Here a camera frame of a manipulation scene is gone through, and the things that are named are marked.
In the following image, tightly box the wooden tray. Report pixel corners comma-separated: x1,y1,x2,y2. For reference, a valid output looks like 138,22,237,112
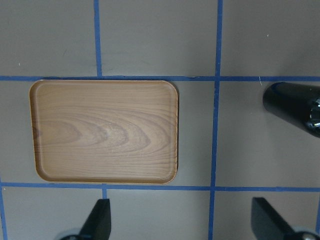
29,79,179,185

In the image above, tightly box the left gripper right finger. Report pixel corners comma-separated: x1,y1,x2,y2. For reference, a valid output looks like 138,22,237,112
251,197,320,240

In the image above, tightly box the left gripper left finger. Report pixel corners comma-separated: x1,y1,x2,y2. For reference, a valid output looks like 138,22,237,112
56,198,111,240

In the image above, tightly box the dark wine bottle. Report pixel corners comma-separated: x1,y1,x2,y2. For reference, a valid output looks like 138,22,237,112
262,82,320,138

